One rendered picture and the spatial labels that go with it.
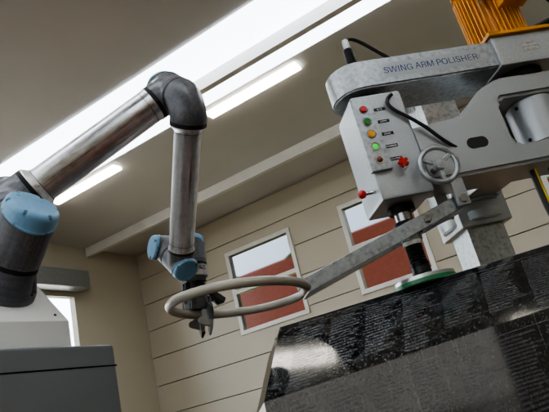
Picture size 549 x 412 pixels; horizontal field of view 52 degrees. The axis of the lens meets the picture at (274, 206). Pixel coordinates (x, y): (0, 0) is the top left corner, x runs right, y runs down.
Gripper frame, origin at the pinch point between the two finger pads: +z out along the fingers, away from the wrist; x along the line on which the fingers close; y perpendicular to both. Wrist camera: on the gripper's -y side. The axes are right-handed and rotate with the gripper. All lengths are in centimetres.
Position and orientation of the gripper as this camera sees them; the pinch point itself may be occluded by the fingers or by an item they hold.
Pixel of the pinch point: (207, 333)
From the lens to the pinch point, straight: 209.5
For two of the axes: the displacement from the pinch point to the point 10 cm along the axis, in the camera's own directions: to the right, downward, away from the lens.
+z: 1.6, 9.3, -3.4
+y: -8.0, -0.8, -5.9
